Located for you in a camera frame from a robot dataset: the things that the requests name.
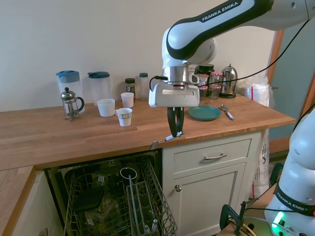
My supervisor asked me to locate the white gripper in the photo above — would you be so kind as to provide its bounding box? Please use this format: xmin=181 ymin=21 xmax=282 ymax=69
xmin=148 ymin=82 xmax=201 ymax=138

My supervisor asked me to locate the steel fork with grey handle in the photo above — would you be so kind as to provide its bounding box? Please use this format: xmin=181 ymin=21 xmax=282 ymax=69
xmin=150 ymin=130 xmax=186 ymax=151

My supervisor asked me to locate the black dishwasher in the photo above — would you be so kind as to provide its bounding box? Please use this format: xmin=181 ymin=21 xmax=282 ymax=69
xmin=44 ymin=148 xmax=164 ymax=236

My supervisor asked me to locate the teal plate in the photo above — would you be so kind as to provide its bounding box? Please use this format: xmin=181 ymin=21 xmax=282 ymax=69
xmin=188 ymin=105 xmax=222 ymax=122

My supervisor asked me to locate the white drawer front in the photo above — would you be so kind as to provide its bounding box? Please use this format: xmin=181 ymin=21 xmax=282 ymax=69
xmin=173 ymin=138 xmax=252 ymax=174

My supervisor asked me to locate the glass jar red checked lid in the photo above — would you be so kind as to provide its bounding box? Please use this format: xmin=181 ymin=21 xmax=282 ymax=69
xmin=198 ymin=86 xmax=209 ymax=102
xmin=209 ymin=84 xmax=222 ymax=100
xmin=210 ymin=71 xmax=223 ymax=87

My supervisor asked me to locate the clear bottle with green lid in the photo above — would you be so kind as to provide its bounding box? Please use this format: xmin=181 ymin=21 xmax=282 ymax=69
xmin=139 ymin=72 xmax=150 ymax=101

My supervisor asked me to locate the white yogurt cup red rim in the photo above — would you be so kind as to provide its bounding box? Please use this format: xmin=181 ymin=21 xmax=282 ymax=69
xmin=195 ymin=73 xmax=210 ymax=88

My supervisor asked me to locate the white mug with patterned rim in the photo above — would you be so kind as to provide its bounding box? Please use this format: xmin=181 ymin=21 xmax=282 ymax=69
xmin=114 ymin=107 xmax=133 ymax=127

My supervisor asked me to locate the plain white cup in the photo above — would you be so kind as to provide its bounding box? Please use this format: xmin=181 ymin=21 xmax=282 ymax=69
xmin=120 ymin=92 xmax=135 ymax=108

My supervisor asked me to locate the spice jar with dark lid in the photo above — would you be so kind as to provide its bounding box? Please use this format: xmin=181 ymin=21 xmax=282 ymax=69
xmin=125 ymin=78 xmax=136 ymax=99

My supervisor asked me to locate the white kitchen cabinet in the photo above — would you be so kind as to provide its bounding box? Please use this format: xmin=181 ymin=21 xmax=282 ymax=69
xmin=162 ymin=129 xmax=266 ymax=236

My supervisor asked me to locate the white rimmed cup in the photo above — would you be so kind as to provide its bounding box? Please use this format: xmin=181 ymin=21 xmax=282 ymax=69
xmin=119 ymin=167 xmax=138 ymax=179

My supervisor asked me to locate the steel electric kettle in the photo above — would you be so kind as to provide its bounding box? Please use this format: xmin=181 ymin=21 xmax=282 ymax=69
xmin=219 ymin=63 xmax=239 ymax=99

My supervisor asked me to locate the wide white cup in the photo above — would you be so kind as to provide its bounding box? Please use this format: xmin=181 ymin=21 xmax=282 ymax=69
xmin=96 ymin=98 xmax=116 ymax=118

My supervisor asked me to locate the grey cutlery basket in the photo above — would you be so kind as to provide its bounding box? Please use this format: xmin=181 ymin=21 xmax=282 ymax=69
xmin=126 ymin=174 xmax=163 ymax=236

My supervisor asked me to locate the white cabinet door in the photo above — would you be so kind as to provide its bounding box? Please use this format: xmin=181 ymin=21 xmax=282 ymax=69
xmin=172 ymin=162 xmax=248 ymax=231

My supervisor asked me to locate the clear pitcher with blue lid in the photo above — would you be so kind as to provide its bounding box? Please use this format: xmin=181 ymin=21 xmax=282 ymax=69
xmin=87 ymin=71 xmax=112 ymax=107

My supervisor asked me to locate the clear bag of plastic cups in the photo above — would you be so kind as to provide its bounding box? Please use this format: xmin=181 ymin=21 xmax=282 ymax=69
xmin=237 ymin=76 xmax=276 ymax=108

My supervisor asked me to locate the tall white plastic bag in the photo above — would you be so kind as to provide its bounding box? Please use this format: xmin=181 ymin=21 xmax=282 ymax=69
xmin=250 ymin=128 xmax=272 ymax=200

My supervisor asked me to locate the green screw clamp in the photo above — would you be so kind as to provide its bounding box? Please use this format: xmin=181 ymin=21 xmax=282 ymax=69
xmin=219 ymin=200 xmax=247 ymax=236

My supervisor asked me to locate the glass French press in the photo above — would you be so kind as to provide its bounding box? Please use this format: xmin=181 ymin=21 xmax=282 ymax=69
xmin=60 ymin=87 xmax=85 ymax=122

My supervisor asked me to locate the dark green C clamp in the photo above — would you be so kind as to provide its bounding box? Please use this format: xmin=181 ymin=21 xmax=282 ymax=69
xmin=269 ymin=162 xmax=285 ymax=188

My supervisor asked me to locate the white pitcher with blue lid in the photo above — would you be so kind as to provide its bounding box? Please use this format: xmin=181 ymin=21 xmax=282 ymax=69
xmin=55 ymin=70 xmax=86 ymax=114

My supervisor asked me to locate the black plastic tray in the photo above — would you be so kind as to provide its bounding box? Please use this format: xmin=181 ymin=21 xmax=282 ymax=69
xmin=72 ymin=186 xmax=105 ymax=213

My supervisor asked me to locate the clear plastic container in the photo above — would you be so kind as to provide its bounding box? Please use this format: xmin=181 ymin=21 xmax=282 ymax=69
xmin=84 ymin=208 xmax=119 ymax=222

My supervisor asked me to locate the wooden framed glass door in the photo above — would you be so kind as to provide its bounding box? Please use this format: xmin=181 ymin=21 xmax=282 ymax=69
xmin=266 ymin=22 xmax=315 ymax=163

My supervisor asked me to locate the plain white cabinet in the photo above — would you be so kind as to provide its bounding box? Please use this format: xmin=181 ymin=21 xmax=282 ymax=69
xmin=11 ymin=170 xmax=65 ymax=236

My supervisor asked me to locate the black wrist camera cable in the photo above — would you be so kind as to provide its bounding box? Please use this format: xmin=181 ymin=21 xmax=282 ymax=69
xmin=148 ymin=18 xmax=312 ymax=92

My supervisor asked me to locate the steel drawer handle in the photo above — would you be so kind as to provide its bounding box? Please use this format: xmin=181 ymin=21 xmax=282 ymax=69
xmin=203 ymin=153 xmax=228 ymax=161

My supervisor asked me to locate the steel spoon with grey handle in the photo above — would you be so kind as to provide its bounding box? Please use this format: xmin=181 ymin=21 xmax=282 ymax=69
xmin=220 ymin=104 xmax=235 ymax=121

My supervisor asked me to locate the grey wire dishwasher rack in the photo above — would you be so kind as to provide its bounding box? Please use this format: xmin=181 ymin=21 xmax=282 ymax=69
xmin=63 ymin=158 xmax=178 ymax=236

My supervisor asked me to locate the black power cable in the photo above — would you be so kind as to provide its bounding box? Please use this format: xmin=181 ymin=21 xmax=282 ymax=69
xmin=245 ymin=206 xmax=315 ymax=215

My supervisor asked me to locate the white cable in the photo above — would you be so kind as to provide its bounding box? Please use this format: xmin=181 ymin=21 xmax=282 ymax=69
xmin=242 ymin=215 xmax=274 ymax=226

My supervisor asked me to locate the cream cable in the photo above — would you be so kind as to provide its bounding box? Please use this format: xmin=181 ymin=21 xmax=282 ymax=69
xmin=242 ymin=221 xmax=255 ymax=236

